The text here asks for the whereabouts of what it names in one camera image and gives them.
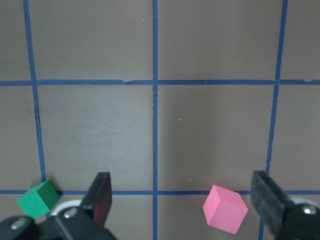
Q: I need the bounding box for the pink foam cube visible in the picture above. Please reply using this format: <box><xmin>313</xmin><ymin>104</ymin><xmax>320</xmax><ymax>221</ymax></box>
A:
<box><xmin>202</xmin><ymin>185</ymin><xmax>248</xmax><ymax>234</ymax></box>

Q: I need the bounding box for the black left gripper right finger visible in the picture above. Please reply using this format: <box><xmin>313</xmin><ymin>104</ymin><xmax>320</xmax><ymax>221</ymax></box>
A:
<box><xmin>250</xmin><ymin>170</ymin><xmax>320</xmax><ymax>240</ymax></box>

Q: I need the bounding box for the green foam cube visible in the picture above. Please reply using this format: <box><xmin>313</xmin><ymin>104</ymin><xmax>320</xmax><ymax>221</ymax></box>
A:
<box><xmin>16</xmin><ymin>180</ymin><xmax>61</xmax><ymax>219</ymax></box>

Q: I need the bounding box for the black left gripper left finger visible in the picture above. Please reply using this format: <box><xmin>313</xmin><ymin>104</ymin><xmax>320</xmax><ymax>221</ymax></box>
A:
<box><xmin>54</xmin><ymin>172</ymin><xmax>113</xmax><ymax>240</ymax></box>

